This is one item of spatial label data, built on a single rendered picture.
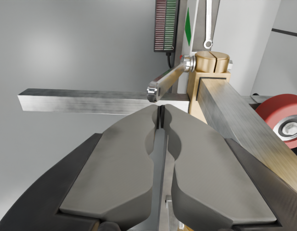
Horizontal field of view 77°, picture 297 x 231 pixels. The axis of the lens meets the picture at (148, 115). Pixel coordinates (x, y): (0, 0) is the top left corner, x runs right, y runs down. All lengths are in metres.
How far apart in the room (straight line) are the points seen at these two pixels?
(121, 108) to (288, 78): 0.36
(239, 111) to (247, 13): 0.38
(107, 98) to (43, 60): 1.07
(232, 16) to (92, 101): 0.39
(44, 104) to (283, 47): 0.50
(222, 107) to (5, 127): 1.69
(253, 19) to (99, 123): 1.14
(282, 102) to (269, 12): 0.31
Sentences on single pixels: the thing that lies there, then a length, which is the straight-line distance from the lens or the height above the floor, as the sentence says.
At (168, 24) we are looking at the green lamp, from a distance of 0.43.
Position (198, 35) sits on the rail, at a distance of 0.44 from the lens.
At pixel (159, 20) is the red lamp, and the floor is 0.70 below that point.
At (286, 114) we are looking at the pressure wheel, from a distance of 0.31.
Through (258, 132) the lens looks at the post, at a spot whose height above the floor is 1.00.
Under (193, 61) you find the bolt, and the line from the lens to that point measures 0.29.
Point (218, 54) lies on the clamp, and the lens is 0.30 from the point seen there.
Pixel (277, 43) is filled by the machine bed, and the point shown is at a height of 0.66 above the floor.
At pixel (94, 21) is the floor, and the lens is 1.18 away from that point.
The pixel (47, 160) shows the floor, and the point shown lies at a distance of 1.84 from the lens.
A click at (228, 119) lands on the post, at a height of 0.98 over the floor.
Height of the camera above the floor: 1.13
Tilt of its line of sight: 59 degrees down
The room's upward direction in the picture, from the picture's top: 176 degrees counter-clockwise
